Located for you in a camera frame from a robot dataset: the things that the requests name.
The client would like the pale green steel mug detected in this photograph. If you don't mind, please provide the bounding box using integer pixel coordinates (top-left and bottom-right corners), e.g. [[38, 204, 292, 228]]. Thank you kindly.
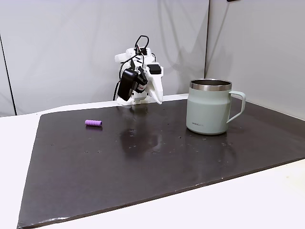
[[186, 79, 246, 135]]

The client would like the purple ribbed pen grip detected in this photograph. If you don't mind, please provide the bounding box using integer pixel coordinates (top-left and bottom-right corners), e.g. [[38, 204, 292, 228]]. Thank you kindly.
[[84, 119, 103, 127]]

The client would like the black camera cable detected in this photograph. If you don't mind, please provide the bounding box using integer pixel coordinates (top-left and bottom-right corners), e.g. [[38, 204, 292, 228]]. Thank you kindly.
[[112, 35, 157, 101]]

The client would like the black table mat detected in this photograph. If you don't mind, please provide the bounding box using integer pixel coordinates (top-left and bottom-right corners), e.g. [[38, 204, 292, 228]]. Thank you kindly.
[[16, 96, 305, 229]]

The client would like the black camera box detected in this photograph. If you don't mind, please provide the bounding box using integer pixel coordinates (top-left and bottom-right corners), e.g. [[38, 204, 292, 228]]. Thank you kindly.
[[118, 68, 139, 102]]

